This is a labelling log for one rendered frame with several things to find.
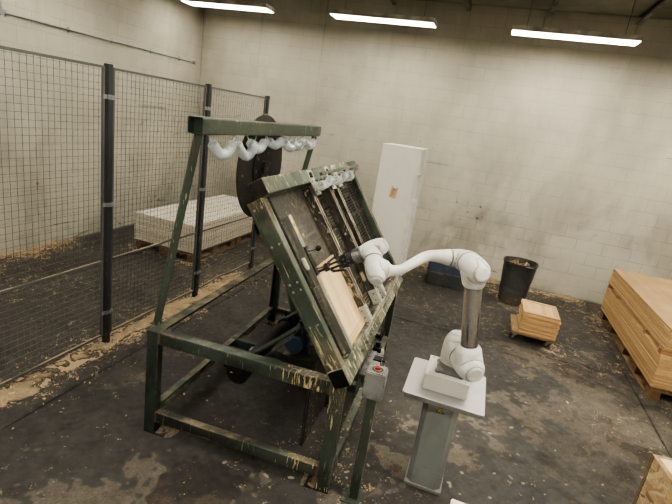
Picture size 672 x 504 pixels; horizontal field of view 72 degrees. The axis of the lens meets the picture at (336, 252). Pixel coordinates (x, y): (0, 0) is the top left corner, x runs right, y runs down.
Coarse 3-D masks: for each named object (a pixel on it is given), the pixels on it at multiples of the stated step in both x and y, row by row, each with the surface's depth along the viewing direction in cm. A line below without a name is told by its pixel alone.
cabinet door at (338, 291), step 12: (336, 264) 338; (324, 276) 311; (336, 276) 330; (336, 288) 322; (348, 288) 341; (336, 300) 314; (348, 300) 333; (348, 312) 325; (348, 324) 317; (360, 324) 336; (348, 336) 308
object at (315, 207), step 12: (312, 180) 330; (312, 192) 333; (312, 204) 335; (324, 216) 338; (324, 228) 336; (324, 240) 339; (336, 240) 341; (336, 252) 338; (348, 276) 340; (360, 300) 342; (360, 312) 344
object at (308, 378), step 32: (224, 288) 397; (256, 320) 485; (288, 320) 371; (384, 320) 494; (160, 352) 314; (192, 352) 303; (224, 352) 296; (288, 352) 411; (160, 384) 323; (320, 384) 282; (160, 416) 323; (352, 416) 352; (256, 448) 306; (320, 480) 298
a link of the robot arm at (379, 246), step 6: (372, 240) 265; (378, 240) 262; (384, 240) 263; (360, 246) 268; (366, 246) 264; (372, 246) 261; (378, 246) 261; (384, 246) 261; (360, 252) 266; (366, 252) 261; (372, 252) 259; (378, 252) 260; (384, 252) 263
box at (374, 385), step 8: (368, 368) 275; (384, 368) 277; (368, 376) 271; (376, 376) 270; (384, 376) 269; (368, 384) 273; (376, 384) 271; (384, 384) 271; (368, 392) 274; (376, 392) 272; (376, 400) 274
